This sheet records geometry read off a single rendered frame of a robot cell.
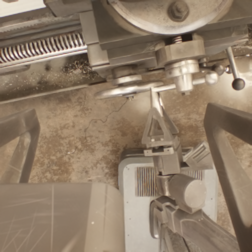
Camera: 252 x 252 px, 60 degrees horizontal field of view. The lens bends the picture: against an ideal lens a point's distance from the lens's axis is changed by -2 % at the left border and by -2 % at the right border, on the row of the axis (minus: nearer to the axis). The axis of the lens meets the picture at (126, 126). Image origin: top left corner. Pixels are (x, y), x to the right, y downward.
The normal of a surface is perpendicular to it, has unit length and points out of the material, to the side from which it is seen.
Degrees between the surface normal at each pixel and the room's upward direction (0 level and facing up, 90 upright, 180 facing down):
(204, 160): 22
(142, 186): 0
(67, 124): 0
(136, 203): 0
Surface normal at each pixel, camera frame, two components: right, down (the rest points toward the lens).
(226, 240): -0.19, -0.94
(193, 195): 0.38, 0.04
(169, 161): -0.36, 0.18
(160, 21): 0.01, 0.11
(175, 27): 0.11, 0.83
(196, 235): -0.88, 0.25
